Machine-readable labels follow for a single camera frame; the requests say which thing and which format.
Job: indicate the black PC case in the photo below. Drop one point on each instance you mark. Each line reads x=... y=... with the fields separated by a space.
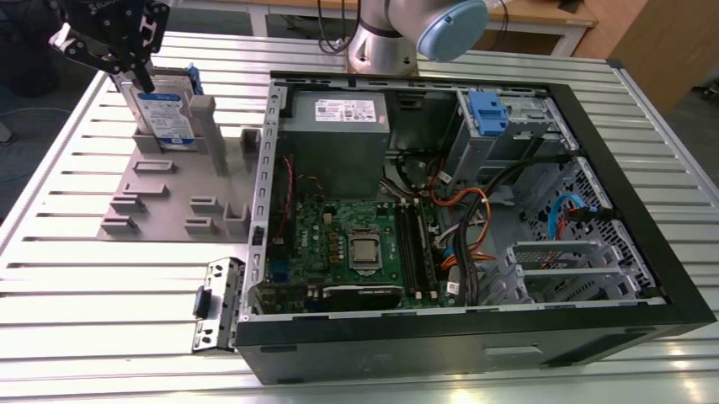
x=394 y=349

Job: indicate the blue drive latch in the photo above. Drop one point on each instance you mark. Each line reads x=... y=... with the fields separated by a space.
x=486 y=113

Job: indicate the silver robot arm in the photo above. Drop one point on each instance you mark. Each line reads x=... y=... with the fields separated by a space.
x=382 y=50

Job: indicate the black RAM stick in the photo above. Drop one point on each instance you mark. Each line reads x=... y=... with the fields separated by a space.
x=426 y=248

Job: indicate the hard disk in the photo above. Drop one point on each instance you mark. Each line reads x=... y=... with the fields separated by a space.
x=166 y=118

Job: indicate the metal disk bay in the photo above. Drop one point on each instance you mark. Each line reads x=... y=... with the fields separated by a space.
x=567 y=275

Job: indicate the green motherboard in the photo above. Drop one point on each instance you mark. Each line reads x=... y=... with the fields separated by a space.
x=315 y=261

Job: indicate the metal optical drive cage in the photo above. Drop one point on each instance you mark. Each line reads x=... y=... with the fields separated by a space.
x=478 y=155

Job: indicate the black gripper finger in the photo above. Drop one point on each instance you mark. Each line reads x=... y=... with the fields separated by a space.
x=90 y=48
x=144 y=80

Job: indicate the metal slot latch bracket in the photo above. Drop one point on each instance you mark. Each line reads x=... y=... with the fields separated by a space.
x=222 y=273

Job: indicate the CPU socket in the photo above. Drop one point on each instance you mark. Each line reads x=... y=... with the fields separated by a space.
x=366 y=272

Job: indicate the grey power supply unit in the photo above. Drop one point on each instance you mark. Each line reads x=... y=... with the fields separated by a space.
x=336 y=160

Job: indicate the grey parts rack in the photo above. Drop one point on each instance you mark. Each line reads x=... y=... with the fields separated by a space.
x=168 y=210

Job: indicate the silver CPU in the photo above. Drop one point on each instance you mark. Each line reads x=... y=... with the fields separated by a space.
x=364 y=252

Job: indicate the brown wooden cabinet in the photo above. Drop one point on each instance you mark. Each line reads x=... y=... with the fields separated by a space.
x=663 y=50

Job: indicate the black graphics card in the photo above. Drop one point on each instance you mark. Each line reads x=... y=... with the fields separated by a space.
x=359 y=294

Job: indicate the wooden desk white frame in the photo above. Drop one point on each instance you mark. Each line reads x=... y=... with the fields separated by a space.
x=550 y=14

